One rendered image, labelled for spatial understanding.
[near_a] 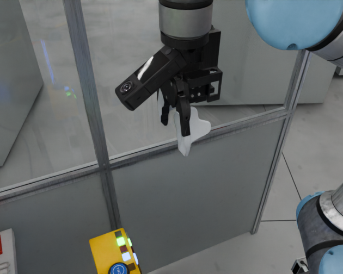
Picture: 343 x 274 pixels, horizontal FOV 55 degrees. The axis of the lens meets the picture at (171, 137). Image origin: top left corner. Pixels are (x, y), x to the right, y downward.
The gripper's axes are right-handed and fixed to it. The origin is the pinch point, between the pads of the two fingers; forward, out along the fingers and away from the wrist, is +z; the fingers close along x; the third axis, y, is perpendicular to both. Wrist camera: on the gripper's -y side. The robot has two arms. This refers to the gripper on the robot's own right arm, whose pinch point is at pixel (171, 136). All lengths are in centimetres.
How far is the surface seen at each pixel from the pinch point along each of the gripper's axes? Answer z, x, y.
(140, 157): 49, 45, 7
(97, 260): 40.8, 5.4, -18.8
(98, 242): 40.8, 10.3, -17.2
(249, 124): 49, 45, 56
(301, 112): 148, 136, 193
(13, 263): 62, 27, -44
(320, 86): 124, 138, 208
